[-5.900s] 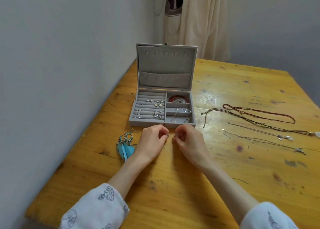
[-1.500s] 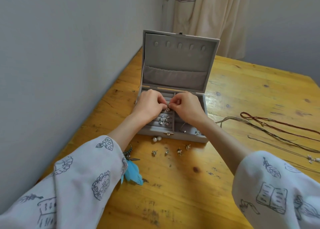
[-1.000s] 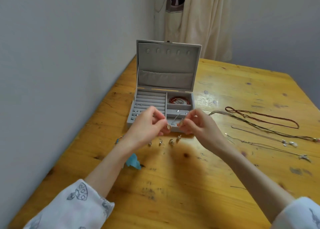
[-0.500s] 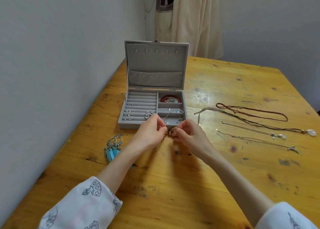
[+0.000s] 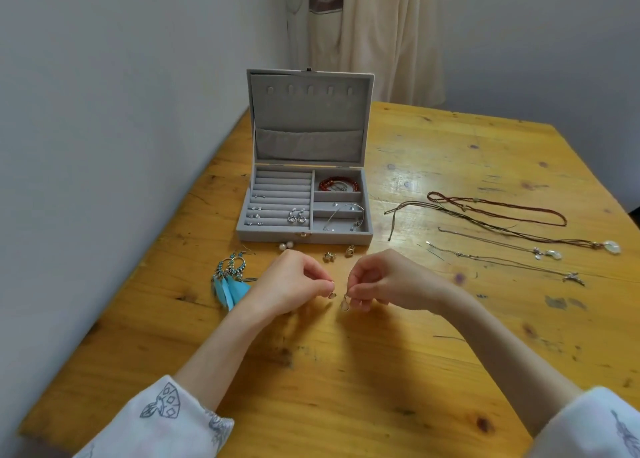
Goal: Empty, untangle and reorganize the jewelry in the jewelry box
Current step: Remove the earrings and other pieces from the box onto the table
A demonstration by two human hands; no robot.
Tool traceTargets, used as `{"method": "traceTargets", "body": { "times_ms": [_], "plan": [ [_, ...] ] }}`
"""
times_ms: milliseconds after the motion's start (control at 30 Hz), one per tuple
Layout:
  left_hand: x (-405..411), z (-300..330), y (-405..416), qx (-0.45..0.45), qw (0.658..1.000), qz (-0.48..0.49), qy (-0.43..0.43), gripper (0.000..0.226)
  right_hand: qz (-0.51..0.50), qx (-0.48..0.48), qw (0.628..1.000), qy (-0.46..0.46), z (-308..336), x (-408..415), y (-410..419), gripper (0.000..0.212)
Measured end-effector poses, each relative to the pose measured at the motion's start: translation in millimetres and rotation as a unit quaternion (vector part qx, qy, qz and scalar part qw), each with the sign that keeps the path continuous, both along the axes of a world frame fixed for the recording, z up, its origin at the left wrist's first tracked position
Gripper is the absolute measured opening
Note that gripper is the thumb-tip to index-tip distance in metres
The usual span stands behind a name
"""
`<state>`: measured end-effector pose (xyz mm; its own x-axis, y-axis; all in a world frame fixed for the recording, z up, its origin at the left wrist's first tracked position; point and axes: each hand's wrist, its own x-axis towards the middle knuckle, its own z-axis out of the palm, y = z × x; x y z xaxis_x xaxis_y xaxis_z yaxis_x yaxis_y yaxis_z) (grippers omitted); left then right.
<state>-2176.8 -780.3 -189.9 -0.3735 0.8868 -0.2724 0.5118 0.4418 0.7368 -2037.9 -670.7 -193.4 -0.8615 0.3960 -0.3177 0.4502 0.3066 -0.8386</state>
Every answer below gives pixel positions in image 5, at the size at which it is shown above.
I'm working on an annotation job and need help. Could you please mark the person's left hand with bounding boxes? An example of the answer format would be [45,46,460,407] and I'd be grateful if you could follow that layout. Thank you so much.
[248,249,337,319]

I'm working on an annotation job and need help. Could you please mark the silver chain crystal pendant necklace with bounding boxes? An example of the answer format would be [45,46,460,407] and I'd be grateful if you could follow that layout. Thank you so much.
[438,227,564,261]

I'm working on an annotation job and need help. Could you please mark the person's right hand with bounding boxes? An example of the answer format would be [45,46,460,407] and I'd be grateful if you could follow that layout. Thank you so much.
[345,248,452,317]

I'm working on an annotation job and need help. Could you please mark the reddish brown beaded necklace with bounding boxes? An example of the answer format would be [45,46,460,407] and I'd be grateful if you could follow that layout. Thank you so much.
[427,191,569,228]

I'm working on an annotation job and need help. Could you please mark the silver chain bird pendant necklace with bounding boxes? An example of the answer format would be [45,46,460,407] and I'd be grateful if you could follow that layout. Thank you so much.
[425,241,586,287]

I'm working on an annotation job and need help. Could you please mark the white patterned left sleeve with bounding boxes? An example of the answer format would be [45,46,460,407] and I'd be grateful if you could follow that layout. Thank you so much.
[74,375,235,458]

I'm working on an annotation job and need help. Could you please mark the person's left forearm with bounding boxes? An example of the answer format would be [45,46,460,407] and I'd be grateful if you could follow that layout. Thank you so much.
[171,293,268,414]

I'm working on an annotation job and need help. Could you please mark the silver open bangle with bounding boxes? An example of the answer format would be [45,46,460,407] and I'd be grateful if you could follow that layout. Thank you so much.
[322,202,366,233]

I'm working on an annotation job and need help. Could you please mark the red bead bracelet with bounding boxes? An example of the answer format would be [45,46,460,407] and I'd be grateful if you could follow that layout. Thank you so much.
[318,176,361,194]

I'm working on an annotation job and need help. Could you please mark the brown cord white pendant necklace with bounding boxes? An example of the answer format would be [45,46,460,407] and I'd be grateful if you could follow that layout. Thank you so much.
[383,200,622,255]

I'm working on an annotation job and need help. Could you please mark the cream curtain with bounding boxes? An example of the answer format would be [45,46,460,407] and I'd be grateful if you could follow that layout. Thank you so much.
[285,0,447,108]

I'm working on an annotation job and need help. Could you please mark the blue feather hoop earring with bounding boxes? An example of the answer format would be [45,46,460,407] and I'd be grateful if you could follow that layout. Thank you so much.
[212,256,236,311]
[226,251,259,307]

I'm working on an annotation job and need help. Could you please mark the white patterned right sleeve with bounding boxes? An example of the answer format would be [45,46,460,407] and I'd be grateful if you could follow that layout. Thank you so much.
[541,386,640,458]

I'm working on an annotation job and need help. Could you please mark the white patterned sleeve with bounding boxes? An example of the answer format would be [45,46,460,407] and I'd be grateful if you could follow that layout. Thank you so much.
[74,375,235,458]
[541,386,640,458]

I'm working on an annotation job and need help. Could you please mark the person's right forearm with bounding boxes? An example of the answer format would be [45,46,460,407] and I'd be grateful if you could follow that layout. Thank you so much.
[439,288,585,437]

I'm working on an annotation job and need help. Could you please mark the grey open jewelry box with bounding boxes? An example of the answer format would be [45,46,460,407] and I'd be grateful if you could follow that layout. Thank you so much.
[235,67,375,246]

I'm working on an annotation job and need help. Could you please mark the group of small silver studs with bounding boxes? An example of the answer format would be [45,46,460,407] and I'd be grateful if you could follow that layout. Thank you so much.
[247,193,268,227]

